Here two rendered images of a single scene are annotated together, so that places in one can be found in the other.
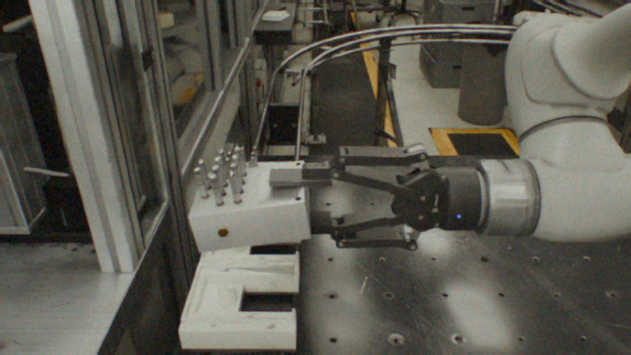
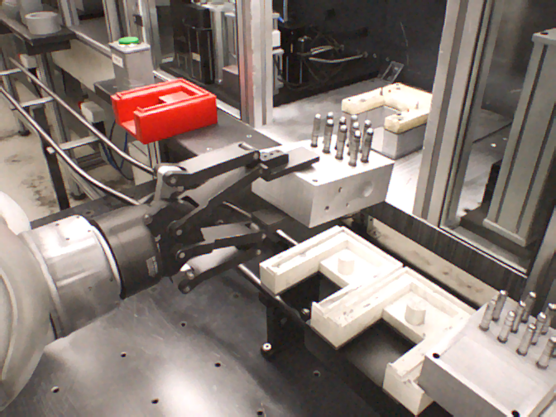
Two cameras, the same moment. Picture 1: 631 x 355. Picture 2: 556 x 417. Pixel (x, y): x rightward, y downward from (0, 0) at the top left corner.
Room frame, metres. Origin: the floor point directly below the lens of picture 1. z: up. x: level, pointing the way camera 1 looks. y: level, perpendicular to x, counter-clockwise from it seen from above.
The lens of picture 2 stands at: (0.85, -0.27, 1.30)
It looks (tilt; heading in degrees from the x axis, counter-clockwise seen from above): 33 degrees down; 141
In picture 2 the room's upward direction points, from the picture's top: straight up
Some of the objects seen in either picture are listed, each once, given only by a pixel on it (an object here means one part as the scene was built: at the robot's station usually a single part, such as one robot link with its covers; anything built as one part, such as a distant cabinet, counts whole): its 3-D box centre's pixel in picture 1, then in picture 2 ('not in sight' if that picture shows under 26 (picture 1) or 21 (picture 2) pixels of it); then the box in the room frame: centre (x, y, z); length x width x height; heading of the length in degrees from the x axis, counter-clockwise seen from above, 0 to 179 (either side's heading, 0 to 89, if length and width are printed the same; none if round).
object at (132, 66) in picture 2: not in sight; (136, 69); (-0.15, 0.14, 0.97); 0.08 x 0.08 x 0.12; 0
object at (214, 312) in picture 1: (254, 261); (399, 342); (0.61, 0.10, 0.84); 0.36 x 0.14 x 0.10; 0
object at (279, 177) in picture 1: (300, 177); (285, 162); (0.49, 0.02, 1.06); 0.07 x 0.03 x 0.01; 90
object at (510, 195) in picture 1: (497, 197); (71, 273); (0.49, -0.21, 1.03); 0.09 x 0.06 x 0.09; 0
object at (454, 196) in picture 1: (434, 198); (152, 241); (0.49, -0.13, 1.03); 0.09 x 0.07 x 0.08; 90
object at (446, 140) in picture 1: (492, 162); not in sight; (2.53, -0.99, 0.01); 1.00 x 0.55 x 0.01; 0
